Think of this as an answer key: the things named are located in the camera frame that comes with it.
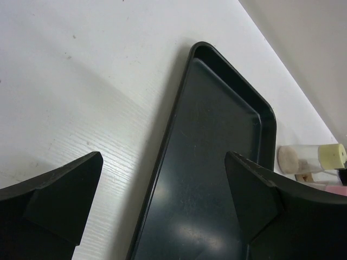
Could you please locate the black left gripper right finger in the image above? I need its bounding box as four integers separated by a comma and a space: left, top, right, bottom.
224, 152, 346, 259

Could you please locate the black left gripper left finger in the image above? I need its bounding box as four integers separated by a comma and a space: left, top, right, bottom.
1, 152, 103, 259

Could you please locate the pink cap spice shaker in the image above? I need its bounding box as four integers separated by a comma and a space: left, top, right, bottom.
295, 171, 346, 196

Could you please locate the yellow cap spice shaker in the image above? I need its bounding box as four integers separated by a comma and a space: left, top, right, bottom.
277, 144, 346, 175

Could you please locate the black plastic tray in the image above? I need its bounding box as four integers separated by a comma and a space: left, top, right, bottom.
126, 42, 277, 259

